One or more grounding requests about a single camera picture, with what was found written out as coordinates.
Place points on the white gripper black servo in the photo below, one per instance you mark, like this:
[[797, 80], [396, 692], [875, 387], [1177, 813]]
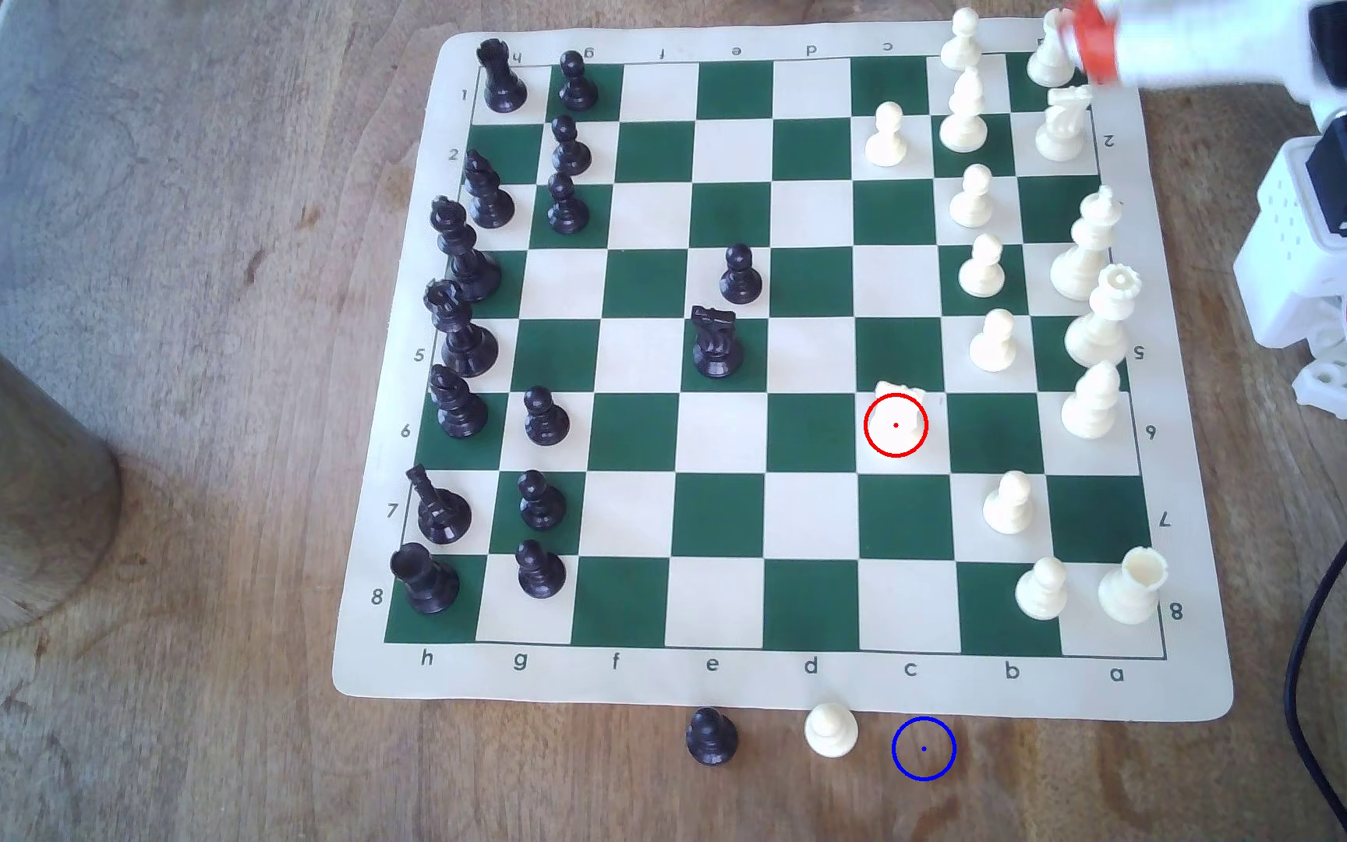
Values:
[[1172, 48]]

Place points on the white knight chess piece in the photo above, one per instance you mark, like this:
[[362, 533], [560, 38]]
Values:
[[898, 412], [1062, 131]]

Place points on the white rook chess piece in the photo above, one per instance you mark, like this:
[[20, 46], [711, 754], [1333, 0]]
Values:
[[1131, 591], [1050, 59]]

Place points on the white pawn chess piece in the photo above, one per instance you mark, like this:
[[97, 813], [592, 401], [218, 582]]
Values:
[[993, 346], [831, 732], [888, 138], [1009, 508], [960, 44], [981, 271], [972, 201], [1042, 593]]

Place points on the white bishop chess piece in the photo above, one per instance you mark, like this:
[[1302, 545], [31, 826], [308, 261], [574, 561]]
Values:
[[1090, 407], [964, 117]]

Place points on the white king chess piece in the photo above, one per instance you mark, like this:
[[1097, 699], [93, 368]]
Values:
[[1083, 260]]

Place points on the white queen chess piece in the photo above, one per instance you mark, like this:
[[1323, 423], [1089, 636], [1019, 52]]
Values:
[[1099, 327]]

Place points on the black pawn chess piece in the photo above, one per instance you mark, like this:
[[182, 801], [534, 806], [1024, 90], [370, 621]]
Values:
[[570, 150], [577, 84], [539, 573], [712, 739], [740, 281], [540, 504], [567, 208], [545, 421]]

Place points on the black knight chess piece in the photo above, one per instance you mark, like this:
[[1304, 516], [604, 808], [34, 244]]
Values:
[[441, 511], [717, 346]]

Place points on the green and white chess mat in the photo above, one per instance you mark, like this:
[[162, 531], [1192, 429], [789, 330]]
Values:
[[732, 515]]

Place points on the black rook chess piece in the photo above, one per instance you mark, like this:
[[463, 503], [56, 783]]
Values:
[[426, 585], [500, 80]]

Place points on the black bishop chess piece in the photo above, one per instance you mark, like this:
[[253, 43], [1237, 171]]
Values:
[[458, 409]]

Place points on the black bishop h3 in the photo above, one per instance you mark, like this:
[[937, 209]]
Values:
[[489, 199]]

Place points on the black king h4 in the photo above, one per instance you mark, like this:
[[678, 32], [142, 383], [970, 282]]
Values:
[[468, 263]]

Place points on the black queen h5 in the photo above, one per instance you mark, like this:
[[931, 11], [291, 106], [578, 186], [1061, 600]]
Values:
[[463, 339]]

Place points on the large wooden cylinder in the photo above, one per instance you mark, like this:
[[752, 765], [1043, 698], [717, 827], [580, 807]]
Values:
[[7, 491]]

